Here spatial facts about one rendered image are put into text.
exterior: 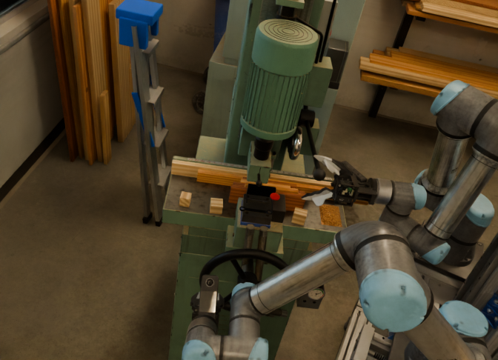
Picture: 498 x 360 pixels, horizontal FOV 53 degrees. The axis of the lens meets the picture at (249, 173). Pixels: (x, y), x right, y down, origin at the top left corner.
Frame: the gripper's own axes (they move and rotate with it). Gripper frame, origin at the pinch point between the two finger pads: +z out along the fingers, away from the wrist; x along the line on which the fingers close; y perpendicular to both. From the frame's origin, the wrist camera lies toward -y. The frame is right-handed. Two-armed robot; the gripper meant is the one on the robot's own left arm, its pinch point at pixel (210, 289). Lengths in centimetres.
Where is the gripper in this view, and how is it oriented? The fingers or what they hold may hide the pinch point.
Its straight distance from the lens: 147.7
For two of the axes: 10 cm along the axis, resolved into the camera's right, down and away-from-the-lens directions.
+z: 0.0, -1.8, 9.8
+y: -0.9, 9.8, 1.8
